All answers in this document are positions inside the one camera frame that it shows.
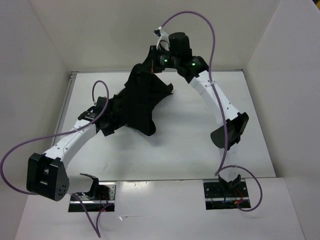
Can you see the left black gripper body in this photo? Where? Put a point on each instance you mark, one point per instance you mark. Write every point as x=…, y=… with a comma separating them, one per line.
x=113, y=122

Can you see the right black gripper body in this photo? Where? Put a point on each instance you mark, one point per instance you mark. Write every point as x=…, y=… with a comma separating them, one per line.
x=160, y=59

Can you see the black skirt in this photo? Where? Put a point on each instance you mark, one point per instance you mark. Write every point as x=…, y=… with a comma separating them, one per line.
x=133, y=106

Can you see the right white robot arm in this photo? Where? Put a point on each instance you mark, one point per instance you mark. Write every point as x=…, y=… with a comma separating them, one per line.
x=231, y=122

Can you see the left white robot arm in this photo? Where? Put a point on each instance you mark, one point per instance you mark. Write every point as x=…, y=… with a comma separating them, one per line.
x=46, y=172

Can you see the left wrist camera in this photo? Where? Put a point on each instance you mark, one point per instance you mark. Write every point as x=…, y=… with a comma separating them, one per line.
x=101, y=105

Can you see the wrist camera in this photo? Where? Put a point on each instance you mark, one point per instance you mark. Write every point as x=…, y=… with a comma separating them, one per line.
x=179, y=44
x=101, y=105

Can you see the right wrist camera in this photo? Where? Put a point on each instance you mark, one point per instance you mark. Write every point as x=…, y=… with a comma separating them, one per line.
x=179, y=44

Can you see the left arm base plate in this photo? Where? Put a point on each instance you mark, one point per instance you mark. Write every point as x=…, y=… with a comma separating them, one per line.
x=94, y=201

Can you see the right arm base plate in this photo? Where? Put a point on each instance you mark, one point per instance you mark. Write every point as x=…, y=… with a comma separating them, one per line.
x=215, y=199

